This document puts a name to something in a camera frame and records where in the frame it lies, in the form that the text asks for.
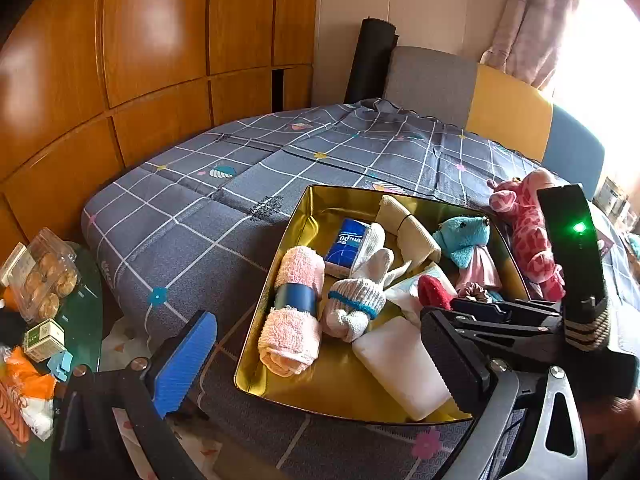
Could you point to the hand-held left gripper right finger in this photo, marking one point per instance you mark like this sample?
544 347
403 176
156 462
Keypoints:
450 355

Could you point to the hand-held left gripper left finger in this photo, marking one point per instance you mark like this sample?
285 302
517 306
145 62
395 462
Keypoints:
185 360

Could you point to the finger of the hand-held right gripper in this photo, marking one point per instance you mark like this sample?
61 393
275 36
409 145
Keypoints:
505 308
520 330

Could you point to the pink satin scrunchie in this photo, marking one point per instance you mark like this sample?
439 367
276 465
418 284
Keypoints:
475 291

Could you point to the white foam block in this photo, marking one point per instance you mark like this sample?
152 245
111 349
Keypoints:
400 365

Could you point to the red plush doll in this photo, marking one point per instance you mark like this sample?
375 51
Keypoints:
432 292

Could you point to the white soft packet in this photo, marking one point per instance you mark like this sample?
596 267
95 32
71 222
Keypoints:
405 292

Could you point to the blue plush mouse pink dress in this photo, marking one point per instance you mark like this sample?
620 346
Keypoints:
460 237

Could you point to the pink towel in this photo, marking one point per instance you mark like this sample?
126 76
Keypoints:
290 340

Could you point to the beige sock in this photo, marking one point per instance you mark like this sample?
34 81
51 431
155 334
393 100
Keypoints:
415 240

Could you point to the gold tin box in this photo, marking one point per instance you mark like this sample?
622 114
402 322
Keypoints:
325 390

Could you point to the blue tissue packet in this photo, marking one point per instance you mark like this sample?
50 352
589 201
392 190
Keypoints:
347 240

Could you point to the purple printed carton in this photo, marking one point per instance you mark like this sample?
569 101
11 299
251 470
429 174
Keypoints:
606 246

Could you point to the pink spotted giraffe plush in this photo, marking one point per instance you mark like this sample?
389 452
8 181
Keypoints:
530 225

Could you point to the green glass side table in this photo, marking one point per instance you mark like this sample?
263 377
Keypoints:
82 310

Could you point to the blue plastic clip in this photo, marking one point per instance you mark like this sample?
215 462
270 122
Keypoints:
61 365

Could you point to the small green white box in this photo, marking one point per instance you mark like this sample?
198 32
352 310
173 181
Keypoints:
42 340

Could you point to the grey checked bed sheet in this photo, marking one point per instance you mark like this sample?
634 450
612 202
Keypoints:
200 200

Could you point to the orange plastic packaging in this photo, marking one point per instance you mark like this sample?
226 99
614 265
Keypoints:
25 385

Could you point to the clear plastic cookie box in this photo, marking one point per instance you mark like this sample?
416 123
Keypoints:
45 275

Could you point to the grey yellow blue headboard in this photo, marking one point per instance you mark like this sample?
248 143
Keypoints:
505 105

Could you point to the pink patterned curtain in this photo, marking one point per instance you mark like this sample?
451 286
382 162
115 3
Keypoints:
530 25

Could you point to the black rolled mat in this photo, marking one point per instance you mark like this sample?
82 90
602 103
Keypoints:
370 60

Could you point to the wooden wardrobe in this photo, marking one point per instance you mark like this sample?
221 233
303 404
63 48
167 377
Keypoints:
150 35

